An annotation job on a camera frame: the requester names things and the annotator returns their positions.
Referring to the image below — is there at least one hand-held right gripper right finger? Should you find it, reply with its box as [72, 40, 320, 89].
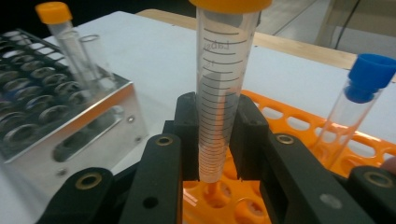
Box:
[230, 93, 375, 224]

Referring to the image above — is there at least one black hanging cable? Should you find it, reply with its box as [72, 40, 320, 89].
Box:
[334, 0, 362, 50]

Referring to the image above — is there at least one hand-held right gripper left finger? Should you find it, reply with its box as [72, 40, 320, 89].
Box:
[120, 91, 200, 224]

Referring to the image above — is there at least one blue-capped clear tube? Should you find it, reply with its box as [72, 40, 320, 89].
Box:
[311, 53, 396, 171]

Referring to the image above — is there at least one orange-capped clear tube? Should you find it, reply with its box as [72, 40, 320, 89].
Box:
[35, 1, 94, 97]
[188, 0, 274, 184]

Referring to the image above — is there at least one light wooden shelf frame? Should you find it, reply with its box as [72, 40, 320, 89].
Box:
[314, 0, 396, 48]

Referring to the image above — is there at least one capless clear tube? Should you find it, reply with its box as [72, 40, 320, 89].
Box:
[78, 34, 118, 91]

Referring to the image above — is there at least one silver metal tube rack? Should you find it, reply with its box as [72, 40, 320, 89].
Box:
[0, 28, 149, 218]

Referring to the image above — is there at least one wooden table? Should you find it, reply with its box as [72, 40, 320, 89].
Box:
[135, 8, 396, 83]

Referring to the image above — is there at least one orange plastic tube rack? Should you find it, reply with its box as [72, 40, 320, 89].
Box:
[181, 90, 396, 224]

